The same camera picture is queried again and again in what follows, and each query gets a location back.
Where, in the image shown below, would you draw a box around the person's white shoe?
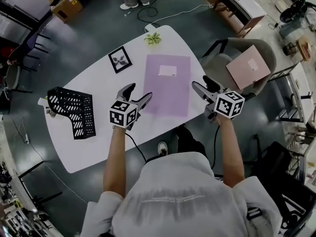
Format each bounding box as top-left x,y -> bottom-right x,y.
157,141 -> 169,156

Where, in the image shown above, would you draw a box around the beige chair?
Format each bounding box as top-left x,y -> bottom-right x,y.
4,63 -> 33,93

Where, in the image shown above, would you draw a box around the brown cardboard box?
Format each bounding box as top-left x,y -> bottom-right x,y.
46,0 -> 83,23

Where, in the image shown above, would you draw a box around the black office chair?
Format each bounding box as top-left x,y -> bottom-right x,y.
243,134 -> 316,237

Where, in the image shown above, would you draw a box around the dark blue chair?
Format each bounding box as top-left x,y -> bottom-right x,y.
24,31 -> 51,59

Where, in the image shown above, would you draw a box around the small white cabinet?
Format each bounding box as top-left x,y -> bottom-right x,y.
214,0 -> 267,38

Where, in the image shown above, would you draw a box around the grey chair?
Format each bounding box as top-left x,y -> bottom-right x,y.
199,38 -> 277,101

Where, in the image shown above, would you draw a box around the person's white shirt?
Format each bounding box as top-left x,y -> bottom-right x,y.
80,152 -> 284,237

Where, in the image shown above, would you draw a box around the white side table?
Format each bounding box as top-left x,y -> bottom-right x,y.
280,63 -> 314,123

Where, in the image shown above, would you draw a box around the pink square box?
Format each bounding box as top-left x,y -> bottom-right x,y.
226,45 -> 272,90

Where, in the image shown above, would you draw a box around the purple folder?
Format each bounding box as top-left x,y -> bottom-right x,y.
143,54 -> 191,118

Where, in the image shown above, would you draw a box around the thin white floor cable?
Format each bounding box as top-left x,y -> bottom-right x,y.
12,117 -> 87,204

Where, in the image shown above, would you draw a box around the person's left forearm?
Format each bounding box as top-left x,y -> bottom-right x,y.
103,126 -> 129,197

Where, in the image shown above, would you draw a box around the black picture frame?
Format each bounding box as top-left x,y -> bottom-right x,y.
108,45 -> 133,74

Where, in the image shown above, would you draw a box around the person's black trousers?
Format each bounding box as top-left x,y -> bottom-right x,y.
175,123 -> 207,158

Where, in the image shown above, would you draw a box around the white cup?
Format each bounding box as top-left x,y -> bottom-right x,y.
38,96 -> 58,119

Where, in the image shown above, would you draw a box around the small green plant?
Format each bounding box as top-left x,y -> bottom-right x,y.
144,32 -> 162,46

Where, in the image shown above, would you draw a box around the black mesh file holder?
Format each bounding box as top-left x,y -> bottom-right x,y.
47,86 -> 96,140

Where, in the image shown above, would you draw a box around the black floor cable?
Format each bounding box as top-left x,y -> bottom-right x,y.
137,0 -> 161,22

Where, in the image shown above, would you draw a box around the thick white extension cable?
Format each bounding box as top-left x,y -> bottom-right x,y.
152,2 -> 214,26

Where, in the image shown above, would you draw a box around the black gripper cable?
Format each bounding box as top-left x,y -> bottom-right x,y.
211,124 -> 222,169
124,132 -> 149,162

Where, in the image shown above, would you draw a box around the person's right forearm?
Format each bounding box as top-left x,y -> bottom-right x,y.
216,117 -> 246,189

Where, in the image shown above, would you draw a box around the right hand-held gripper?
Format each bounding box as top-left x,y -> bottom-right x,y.
192,75 -> 245,122

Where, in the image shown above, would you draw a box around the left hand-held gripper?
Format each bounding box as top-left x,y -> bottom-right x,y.
109,82 -> 153,132

